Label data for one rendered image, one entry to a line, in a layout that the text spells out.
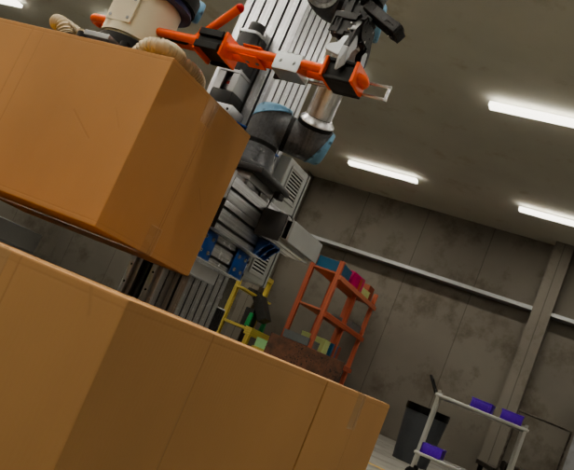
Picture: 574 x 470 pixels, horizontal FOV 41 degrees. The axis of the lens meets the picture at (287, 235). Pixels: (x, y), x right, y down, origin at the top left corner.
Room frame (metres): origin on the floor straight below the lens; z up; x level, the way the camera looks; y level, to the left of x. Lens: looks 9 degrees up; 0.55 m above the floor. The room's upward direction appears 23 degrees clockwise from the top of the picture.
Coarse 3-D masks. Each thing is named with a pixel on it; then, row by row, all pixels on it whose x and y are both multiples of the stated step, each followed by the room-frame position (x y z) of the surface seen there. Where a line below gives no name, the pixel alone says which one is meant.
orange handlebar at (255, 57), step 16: (96, 16) 1.92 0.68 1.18; (160, 32) 1.82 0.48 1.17; (176, 32) 1.80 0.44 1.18; (192, 48) 1.83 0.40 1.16; (240, 48) 1.71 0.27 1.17; (256, 48) 1.71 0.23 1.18; (256, 64) 1.72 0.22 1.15; (304, 64) 1.64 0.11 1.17; (320, 64) 1.62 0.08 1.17; (368, 80) 1.59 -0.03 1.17
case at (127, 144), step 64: (0, 64) 1.79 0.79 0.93; (64, 64) 1.70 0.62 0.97; (128, 64) 1.62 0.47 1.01; (0, 128) 1.75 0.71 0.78; (64, 128) 1.66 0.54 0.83; (128, 128) 1.59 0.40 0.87; (192, 128) 1.72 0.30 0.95; (0, 192) 1.76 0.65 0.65; (64, 192) 1.63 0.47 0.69; (128, 192) 1.62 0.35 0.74; (192, 192) 1.81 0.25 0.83; (192, 256) 1.91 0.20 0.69
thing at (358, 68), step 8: (328, 56) 1.60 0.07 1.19; (328, 64) 1.61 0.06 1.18; (352, 64) 1.58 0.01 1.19; (360, 64) 1.57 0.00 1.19; (320, 72) 1.60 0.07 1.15; (328, 72) 1.61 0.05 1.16; (336, 72) 1.60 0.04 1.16; (344, 72) 1.59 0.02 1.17; (352, 72) 1.57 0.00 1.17; (360, 72) 1.58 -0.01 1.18; (328, 80) 1.61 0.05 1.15; (336, 80) 1.60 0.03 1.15; (344, 80) 1.58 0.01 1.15; (352, 80) 1.57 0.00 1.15; (328, 88) 1.66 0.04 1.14; (336, 88) 1.64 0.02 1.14; (344, 88) 1.62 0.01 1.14; (352, 88) 1.60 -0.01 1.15; (360, 88) 1.61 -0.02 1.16; (360, 96) 1.63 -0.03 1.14
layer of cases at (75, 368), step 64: (0, 256) 0.85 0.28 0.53; (0, 320) 0.83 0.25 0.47; (64, 320) 0.80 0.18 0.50; (128, 320) 0.78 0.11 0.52; (0, 384) 0.82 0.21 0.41; (64, 384) 0.78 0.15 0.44; (128, 384) 0.82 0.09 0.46; (192, 384) 0.93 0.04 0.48; (256, 384) 1.07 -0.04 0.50; (320, 384) 1.27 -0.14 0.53; (0, 448) 0.80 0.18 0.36; (64, 448) 0.77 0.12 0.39; (128, 448) 0.86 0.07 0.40; (192, 448) 0.98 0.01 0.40; (256, 448) 1.14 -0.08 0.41; (320, 448) 1.37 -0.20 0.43
